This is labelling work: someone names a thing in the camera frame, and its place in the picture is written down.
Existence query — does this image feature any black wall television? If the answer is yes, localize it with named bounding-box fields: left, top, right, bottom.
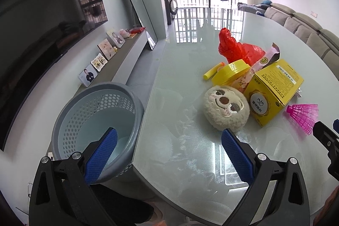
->
left=1, top=0, right=107, bottom=146

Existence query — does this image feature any yellow foam dart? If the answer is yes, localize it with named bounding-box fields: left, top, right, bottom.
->
left=203, top=62, right=225, bottom=80

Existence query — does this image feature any pink plastic shuttlecock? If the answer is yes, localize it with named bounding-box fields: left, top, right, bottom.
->
left=286, top=104, right=319, bottom=135

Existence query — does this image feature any beige sloth plush face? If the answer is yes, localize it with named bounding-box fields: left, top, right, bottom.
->
left=203, top=85, right=250, bottom=132

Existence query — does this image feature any photo frame of man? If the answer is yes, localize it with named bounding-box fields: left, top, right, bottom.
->
left=78, top=64, right=98, bottom=87

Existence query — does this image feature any red packet on shelf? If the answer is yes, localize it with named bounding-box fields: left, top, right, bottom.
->
left=129, top=27, right=145, bottom=34

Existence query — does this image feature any scalloped photo frame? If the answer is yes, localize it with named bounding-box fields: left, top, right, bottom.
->
left=90, top=53, right=108, bottom=72

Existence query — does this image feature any grey sectional sofa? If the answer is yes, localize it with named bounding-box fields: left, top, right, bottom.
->
left=264, top=3, right=338, bottom=76

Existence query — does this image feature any red plastic bag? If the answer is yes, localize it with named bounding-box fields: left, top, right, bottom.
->
left=218, top=28, right=265, bottom=67

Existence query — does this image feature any washing machine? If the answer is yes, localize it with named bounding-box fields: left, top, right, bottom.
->
left=164, top=0, right=178, bottom=25

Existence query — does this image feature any pink snack wrapper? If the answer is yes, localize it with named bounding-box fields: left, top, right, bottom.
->
left=231, top=43, right=280, bottom=93

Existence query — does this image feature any yellow cardboard box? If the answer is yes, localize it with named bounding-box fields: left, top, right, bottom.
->
left=244, top=59, right=304, bottom=127

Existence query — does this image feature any tilted portrait photo frame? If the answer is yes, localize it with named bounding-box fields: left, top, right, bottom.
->
left=106, top=30, right=125, bottom=48

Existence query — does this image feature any grey perforated plastic basket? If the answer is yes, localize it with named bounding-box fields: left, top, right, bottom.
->
left=51, top=82, right=144, bottom=182

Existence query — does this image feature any tall leaning mirror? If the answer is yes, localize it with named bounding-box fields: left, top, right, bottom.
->
left=130, top=0, right=158, bottom=50

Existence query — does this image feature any pink baby photo frame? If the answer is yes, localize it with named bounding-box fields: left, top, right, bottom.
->
left=98, top=39, right=117, bottom=60

